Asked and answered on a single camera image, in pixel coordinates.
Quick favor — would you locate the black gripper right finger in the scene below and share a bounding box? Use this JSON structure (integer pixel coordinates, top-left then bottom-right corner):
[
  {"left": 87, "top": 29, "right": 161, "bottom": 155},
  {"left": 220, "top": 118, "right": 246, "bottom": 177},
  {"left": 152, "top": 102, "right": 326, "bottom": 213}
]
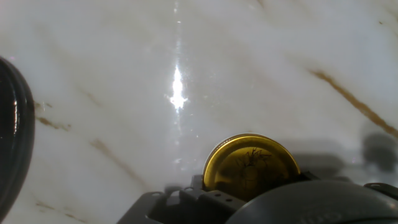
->
[{"left": 298, "top": 170, "right": 398, "bottom": 200}]

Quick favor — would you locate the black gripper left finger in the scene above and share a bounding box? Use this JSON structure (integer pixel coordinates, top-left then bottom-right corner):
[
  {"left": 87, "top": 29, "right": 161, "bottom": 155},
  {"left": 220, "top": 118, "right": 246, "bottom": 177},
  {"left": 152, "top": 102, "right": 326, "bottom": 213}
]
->
[{"left": 116, "top": 174, "right": 247, "bottom": 224}]

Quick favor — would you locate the gold metal jar lid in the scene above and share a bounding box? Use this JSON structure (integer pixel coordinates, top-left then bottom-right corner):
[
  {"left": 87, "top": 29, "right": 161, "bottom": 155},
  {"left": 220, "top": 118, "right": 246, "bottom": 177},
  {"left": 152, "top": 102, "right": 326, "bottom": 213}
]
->
[{"left": 201, "top": 133, "right": 302, "bottom": 202}]

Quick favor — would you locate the marble pattern board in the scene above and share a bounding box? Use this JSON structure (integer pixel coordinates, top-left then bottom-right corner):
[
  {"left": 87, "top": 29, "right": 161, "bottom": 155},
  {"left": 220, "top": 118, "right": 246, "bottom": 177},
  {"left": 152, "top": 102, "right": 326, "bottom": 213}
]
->
[{"left": 0, "top": 0, "right": 398, "bottom": 224}]

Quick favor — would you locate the black metal C-clamp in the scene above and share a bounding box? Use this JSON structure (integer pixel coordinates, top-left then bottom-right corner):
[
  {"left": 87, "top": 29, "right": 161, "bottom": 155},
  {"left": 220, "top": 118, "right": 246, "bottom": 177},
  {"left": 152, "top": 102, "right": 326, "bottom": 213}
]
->
[{"left": 0, "top": 55, "right": 36, "bottom": 215}]

